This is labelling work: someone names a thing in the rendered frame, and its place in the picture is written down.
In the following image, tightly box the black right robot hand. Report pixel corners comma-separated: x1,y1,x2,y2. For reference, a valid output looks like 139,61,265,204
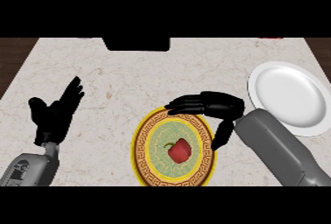
164,90,247,151

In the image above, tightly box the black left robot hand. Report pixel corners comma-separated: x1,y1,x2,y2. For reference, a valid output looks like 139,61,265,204
27,75,87,147

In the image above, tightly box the yellow patterned plate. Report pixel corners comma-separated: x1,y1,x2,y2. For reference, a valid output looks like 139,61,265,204
130,106,218,187

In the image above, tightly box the red bell pepper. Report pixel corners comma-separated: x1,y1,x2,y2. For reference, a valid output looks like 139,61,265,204
163,137,194,165

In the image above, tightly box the white plate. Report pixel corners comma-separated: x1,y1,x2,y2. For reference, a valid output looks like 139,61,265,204
246,60,331,137

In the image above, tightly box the black appliance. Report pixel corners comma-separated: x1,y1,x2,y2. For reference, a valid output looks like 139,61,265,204
101,37,172,53

